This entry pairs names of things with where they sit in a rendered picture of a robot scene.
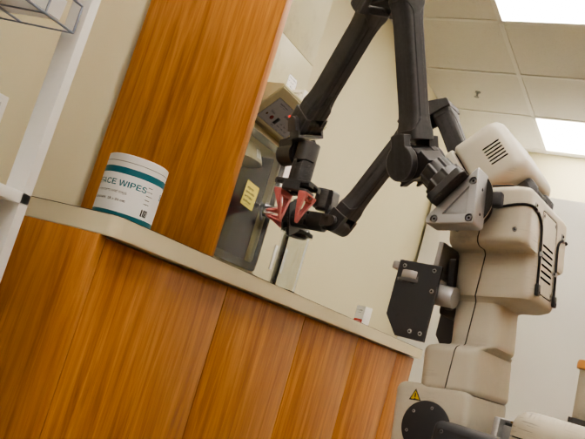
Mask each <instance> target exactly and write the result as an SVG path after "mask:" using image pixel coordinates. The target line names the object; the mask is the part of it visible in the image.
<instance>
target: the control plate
mask: <svg viewBox="0 0 585 439"><path fill-rule="evenodd" d="M267 111H268V112H269V113H268V114H266V112H267ZM292 113H293V109H292V108H291V107H290V106H289V105H288V104H287V103H286V102H285V101H284V100H283V99H282V98H279V99H277V100H276V101H275V102H273V103H272V104H270V105H269V106H267V107H266V108H265V109H264V110H263V111H261V112H260V113H258V116H259V117H260V118H261V119H263V120H264V121H265V122H266V123H267V124H268V125H269V126H271V127H272V128H273V130H275V131H276V132H277V133H278V134H279V135H281V136H282V137H283V138H287V137H288V136H289V135H290V132H287V131H286V130H287V129H288V119H289V118H288V116H289V115H292ZM272 115H273V116H274V118H273V119H270V116H272ZM277 118H279V119H280V121H279V122H278V123H276V124H274V123H273V121H274V120H276V119H277ZM279 124H282V125H279ZM284 126H285V127H286V128H285V129H284V128H283V127H284Z"/></svg>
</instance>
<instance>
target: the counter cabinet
mask: <svg viewBox="0 0 585 439"><path fill-rule="evenodd" d="M413 361H414V358H411V357H410V356H408V355H404V354H402V353H400V352H397V351H395V350H392V349H391V348H387V347H384V346H381V345H380V344H377V343H375V342H372V341H369V340H367V339H364V338H361V337H359V336H357V335H355V334H351V333H348V332H347V331H344V330H342V329H339V328H336V327H333V326H331V325H328V324H326V323H324V322H322V321H317V320H315V319H313V318H311V317H308V316H306V315H303V314H300V313H298V312H295V311H292V310H291V309H288V308H286V307H282V306H280V305H278V304H275V303H272V302H270V301H267V300H264V299H262V298H259V297H258V296H255V295H253V294H249V293H247V292H244V291H242V290H239V289H237V288H235V287H231V286H229V285H226V284H224V283H222V282H219V281H217V280H214V279H211V278H209V277H206V276H204V275H202V274H198V273H195V272H193V271H191V270H189V269H186V268H184V267H180V266H178V265H175V264H173V263H171V262H169V261H166V260H162V259H160V258H158V257H155V256H153V255H150V254H148V253H145V252H142V251H140V250H137V249H135V248H133V247H129V246H127V245H125V244H122V243H120V242H117V241H115V240H111V239H109V238H106V236H104V235H103V234H100V233H94V232H90V231H86V230H83V229H79V228H75V227H72V226H66V225H61V224H58V223H54V222H50V221H47V220H43V219H37V218H33V217H30V216H26V215H24V219H23V221H22V224H21V226H20V229H19V232H18V234H17V238H16V241H15V244H14V246H13V248H12V251H11V254H10V257H9V260H8V263H7V266H6V268H5V270H4V273H3V278H2V280H1V282H0V439H391V434H392V427H393V414H394V408H395V401H396V394H397V388H398V386H399V385H400V384H401V383H402V382H408V379H409V376H410V372H411V368H412V365H413Z"/></svg>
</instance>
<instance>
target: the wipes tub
mask: <svg viewBox="0 0 585 439"><path fill-rule="evenodd" d="M168 174H169V173H168V171H167V170H166V169H164V167H162V166H160V165H157V164H155V163H153V162H151V161H149V160H146V159H142V158H140V157H136V156H133V155H130V154H126V153H121V152H112V153H111V155H110V157H109V160H108V163H107V166H106V167H105V170H104V175H103V177H102V180H101V183H100V186H99V188H98V191H97V196H96V198H95V201H94V204H93V207H92V210H97V211H100V212H104V213H111V214H115V215H117V216H120V217H123V218H126V219H128V220H131V221H133V222H135V223H137V224H139V225H141V226H144V227H147V228H149V229H151V225H152V222H153V220H154V217H155V214H156V211H157V209H158V204H159V201H160V199H161V196H162V193H163V190H164V188H165V182H166V180H167V177H168Z"/></svg>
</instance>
